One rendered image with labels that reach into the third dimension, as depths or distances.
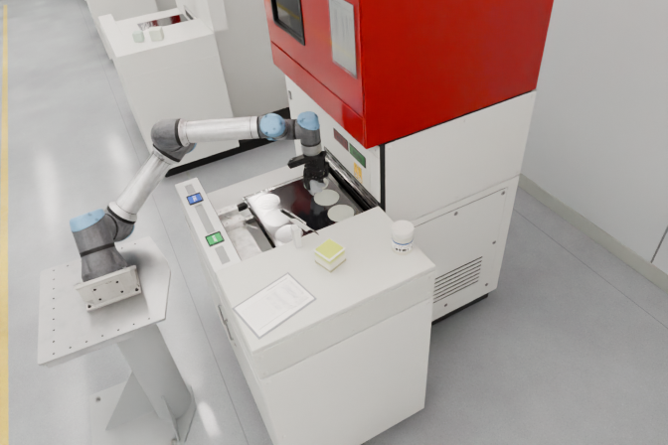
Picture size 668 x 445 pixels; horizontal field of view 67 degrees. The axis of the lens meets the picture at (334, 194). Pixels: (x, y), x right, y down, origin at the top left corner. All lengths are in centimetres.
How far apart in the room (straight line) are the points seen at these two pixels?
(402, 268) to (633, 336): 156
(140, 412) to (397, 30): 196
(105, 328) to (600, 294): 236
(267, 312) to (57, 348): 72
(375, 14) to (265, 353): 100
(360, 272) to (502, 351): 121
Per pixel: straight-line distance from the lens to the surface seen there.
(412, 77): 164
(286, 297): 156
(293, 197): 201
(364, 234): 173
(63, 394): 289
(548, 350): 272
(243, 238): 190
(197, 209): 197
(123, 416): 260
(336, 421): 201
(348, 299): 154
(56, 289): 210
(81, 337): 190
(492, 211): 230
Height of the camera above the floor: 216
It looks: 39 degrees down
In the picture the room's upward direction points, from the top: 5 degrees counter-clockwise
